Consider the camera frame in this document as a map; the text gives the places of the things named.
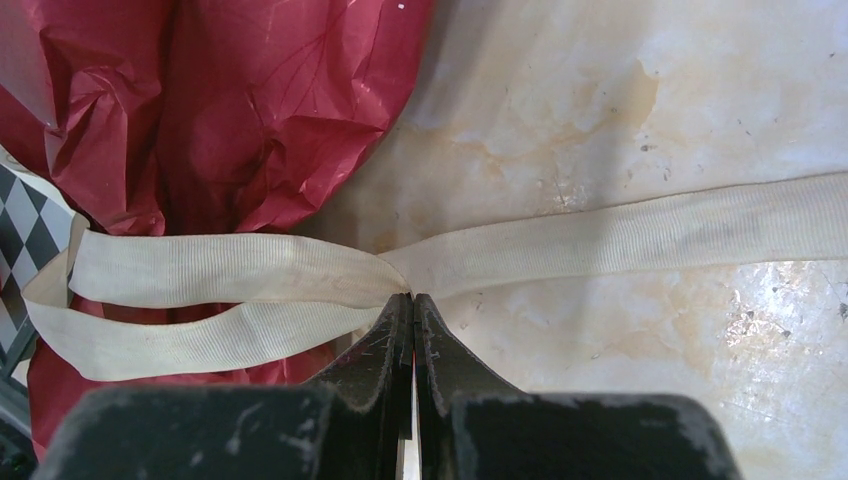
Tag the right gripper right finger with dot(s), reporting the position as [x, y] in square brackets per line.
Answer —
[448, 377]

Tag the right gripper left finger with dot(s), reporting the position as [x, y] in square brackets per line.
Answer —
[370, 417]

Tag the cream ribbon with gold lettering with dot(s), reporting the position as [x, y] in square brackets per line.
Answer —
[120, 308]

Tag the red paper flower bouquet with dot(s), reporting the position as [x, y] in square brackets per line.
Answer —
[160, 118]

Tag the black white chessboard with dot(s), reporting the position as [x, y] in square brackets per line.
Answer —
[34, 229]

